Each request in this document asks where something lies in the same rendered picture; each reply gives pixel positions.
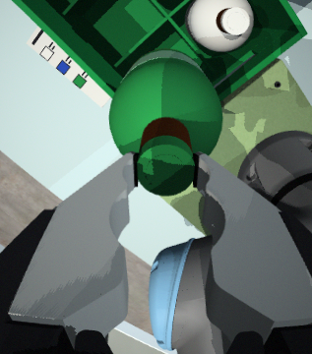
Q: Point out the white paper pick list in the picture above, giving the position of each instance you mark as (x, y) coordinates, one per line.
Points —
(41, 43)

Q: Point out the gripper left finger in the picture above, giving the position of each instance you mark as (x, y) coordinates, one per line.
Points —
(66, 271)

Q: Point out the white bottle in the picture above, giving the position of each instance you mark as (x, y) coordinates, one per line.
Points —
(220, 25)

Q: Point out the dark green crate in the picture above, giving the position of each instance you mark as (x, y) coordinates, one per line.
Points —
(97, 33)

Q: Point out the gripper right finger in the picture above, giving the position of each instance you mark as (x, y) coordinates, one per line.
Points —
(260, 271)

